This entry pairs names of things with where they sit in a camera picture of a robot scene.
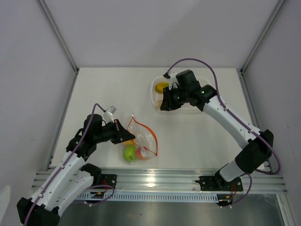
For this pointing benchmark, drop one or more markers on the aluminium mounting rail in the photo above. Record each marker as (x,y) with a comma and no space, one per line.
(183,181)

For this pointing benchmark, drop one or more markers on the clear zip bag orange zipper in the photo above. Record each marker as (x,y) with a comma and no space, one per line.
(144,137)

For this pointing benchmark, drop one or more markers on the red orange peach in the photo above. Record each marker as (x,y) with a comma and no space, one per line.
(142,154)

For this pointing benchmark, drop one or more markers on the white perforated plastic basket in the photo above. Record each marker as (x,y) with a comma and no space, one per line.
(186,108)

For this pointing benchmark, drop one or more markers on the white slotted cable duct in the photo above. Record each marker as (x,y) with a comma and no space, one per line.
(148,197)

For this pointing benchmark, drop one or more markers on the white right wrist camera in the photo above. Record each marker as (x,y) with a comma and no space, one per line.
(172,80)

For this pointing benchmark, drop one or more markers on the green yellow mango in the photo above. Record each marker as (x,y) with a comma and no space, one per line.
(160,87)

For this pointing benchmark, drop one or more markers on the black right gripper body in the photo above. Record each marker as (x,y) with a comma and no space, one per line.
(181,94)

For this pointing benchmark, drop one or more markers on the orange with green leaf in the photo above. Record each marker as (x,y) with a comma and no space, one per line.
(129,142)

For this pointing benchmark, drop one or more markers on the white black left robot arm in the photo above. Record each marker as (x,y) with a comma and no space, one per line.
(73,175)

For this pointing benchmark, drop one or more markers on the green apple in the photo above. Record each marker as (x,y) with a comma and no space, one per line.
(129,153)

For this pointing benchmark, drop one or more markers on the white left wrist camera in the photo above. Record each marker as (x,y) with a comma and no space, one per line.
(108,114)

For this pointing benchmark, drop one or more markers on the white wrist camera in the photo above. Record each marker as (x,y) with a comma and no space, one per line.
(172,80)
(108,114)

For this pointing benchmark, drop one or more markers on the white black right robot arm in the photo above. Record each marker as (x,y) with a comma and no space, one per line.
(255,144)

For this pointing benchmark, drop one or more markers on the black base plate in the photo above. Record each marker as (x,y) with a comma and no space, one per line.
(105,179)
(211,183)

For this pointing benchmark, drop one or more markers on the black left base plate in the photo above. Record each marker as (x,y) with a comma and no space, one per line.
(105,179)

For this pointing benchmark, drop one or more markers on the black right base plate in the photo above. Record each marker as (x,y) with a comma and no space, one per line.
(211,183)

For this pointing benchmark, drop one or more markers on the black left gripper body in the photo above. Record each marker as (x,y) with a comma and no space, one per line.
(106,134)

